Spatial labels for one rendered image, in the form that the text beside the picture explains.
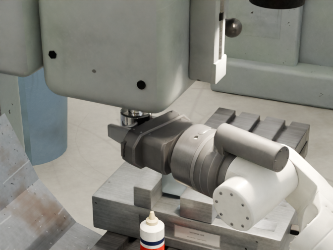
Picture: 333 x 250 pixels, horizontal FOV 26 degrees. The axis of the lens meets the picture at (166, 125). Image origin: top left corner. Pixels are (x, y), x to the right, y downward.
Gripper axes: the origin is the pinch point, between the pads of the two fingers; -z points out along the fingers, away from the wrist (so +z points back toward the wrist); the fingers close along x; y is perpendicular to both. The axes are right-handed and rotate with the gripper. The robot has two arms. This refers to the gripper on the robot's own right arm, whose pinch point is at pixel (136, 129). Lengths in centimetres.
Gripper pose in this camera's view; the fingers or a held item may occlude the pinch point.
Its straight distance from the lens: 107.2
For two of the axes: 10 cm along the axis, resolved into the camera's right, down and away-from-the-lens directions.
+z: 7.3, 3.0, -6.2
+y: 0.1, 9.0, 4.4
